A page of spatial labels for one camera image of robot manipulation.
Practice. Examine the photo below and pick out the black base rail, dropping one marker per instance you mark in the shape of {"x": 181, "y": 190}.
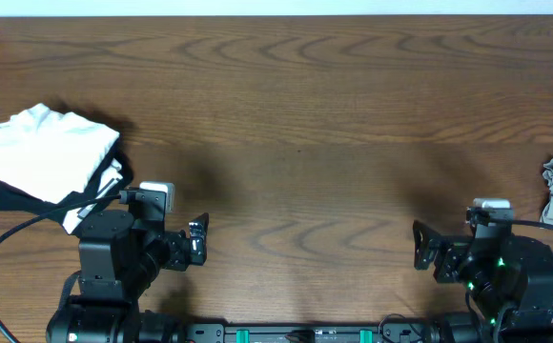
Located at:
{"x": 390, "y": 331}

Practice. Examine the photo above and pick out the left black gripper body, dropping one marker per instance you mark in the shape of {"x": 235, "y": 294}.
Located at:
{"x": 195, "y": 244}

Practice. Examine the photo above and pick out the white Puma t-shirt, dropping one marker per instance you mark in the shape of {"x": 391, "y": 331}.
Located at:
{"x": 48, "y": 154}

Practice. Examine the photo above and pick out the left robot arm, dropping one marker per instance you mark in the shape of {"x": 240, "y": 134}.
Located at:
{"x": 120, "y": 257}

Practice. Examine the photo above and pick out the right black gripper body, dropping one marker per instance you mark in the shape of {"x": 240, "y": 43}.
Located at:
{"x": 455, "y": 249}

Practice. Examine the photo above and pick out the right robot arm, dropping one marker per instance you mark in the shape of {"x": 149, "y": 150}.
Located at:
{"x": 508, "y": 277}

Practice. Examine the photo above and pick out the folded black white shirt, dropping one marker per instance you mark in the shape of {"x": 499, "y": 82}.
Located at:
{"x": 113, "y": 175}

